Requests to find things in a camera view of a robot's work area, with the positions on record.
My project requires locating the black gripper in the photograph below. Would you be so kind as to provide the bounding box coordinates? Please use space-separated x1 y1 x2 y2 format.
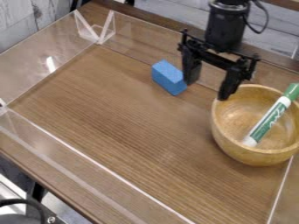
178 29 261 101

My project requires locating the green and white marker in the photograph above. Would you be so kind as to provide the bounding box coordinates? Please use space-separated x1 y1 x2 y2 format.
242 83 299 147

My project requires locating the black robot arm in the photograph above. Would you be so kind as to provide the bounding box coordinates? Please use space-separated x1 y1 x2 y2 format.
178 0 270 101

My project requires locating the brown wooden bowl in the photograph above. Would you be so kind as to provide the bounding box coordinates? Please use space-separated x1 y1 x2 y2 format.
210 84 299 166

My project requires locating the blue rectangular block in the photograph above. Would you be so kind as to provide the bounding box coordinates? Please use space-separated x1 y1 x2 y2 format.
152 59 187 95

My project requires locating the black metal base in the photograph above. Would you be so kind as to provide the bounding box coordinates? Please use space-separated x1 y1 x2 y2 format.
0 209 70 224

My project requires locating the black cable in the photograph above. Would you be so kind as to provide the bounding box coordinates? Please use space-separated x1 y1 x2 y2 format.
0 198 46 224

